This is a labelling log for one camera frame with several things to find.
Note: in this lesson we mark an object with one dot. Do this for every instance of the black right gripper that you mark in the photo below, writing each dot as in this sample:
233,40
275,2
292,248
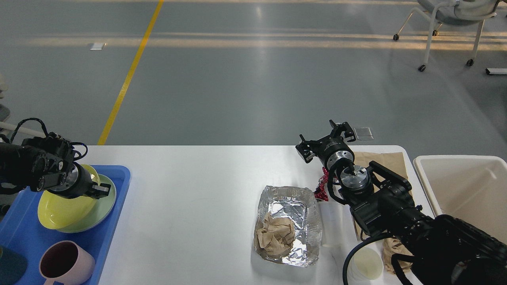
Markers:
330,150

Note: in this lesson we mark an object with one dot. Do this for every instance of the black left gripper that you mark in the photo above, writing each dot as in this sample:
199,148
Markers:
83,181

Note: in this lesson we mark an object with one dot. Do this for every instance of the yellow plate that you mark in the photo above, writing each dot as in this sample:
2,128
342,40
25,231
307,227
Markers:
55,212

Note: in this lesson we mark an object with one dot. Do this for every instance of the pink mug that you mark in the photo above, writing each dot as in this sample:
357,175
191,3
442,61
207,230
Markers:
67,263

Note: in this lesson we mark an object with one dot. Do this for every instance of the dark teal mug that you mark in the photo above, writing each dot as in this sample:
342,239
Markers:
12,266

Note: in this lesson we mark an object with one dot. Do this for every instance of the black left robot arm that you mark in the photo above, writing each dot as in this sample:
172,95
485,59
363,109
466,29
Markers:
48,163

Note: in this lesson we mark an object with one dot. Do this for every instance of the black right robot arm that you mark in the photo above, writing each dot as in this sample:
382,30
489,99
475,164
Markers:
443,250

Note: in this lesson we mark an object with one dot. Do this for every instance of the pale green plate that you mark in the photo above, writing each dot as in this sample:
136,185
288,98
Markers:
98,213

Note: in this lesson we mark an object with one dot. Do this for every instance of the floor outlet plate right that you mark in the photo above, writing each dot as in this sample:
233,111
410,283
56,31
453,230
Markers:
363,133

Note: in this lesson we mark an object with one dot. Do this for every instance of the floor outlet plate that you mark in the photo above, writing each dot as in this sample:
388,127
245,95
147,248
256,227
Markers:
97,46
363,133

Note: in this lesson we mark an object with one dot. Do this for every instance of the red snack wrapper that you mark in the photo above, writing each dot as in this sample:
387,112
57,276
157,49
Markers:
320,192

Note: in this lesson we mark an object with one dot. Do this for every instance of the blue plastic tray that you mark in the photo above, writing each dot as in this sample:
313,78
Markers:
22,232

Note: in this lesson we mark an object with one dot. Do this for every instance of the aluminium foil tray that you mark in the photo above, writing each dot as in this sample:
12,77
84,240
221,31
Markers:
300,205

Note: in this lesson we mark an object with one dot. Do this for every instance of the crumpled brown paper ball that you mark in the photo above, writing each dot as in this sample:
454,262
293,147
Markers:
276,236

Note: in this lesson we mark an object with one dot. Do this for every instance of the white chair base left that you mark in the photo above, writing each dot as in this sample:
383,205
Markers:
5,114

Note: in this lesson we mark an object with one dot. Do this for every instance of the white paper cup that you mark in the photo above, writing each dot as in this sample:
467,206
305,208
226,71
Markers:
366,264

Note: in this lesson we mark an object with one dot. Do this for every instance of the brown paper bag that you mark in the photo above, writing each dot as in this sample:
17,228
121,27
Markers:
394,162

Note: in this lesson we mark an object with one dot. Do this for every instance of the floor outlet plate left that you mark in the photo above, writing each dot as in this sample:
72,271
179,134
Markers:
97,46

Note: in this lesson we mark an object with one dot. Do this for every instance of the white plastic bin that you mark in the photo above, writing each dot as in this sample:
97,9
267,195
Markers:
469,187

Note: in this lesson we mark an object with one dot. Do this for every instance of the white object far right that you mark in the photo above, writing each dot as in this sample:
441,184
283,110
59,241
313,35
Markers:
491,71

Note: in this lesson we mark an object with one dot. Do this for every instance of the grey office chair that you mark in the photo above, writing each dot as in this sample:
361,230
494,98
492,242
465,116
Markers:
457,13

